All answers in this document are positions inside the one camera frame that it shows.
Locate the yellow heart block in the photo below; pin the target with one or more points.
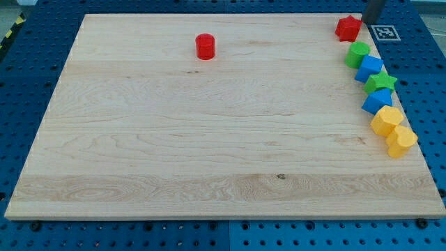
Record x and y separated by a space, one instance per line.
400 141

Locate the light wooden board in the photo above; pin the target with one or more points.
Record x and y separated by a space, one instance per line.
139 128

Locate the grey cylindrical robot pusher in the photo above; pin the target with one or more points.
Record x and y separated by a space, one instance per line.
373 11

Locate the black bolt front right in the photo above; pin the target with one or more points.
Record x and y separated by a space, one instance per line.
422 223

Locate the black bolt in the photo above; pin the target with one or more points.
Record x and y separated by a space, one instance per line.
35 226
422 223

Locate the blue cube block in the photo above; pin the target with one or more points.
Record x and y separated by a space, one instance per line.
370 66

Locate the white fiducial marker tag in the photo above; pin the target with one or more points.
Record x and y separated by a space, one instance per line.
385 33

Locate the red cylinder block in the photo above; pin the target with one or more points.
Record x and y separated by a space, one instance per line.
205 46

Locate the yellow hexagon block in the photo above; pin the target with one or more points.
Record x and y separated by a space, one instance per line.
385 120

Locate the green star block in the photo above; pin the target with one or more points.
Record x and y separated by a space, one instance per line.
379 81

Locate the blue pentagon block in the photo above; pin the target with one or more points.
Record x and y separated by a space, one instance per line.
376 100

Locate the black bolt front left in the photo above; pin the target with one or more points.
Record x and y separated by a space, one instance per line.
35 226

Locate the green cylinder block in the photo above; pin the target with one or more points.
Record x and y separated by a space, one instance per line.
356 52

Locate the red star block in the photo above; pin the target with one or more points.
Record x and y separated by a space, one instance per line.
348 28

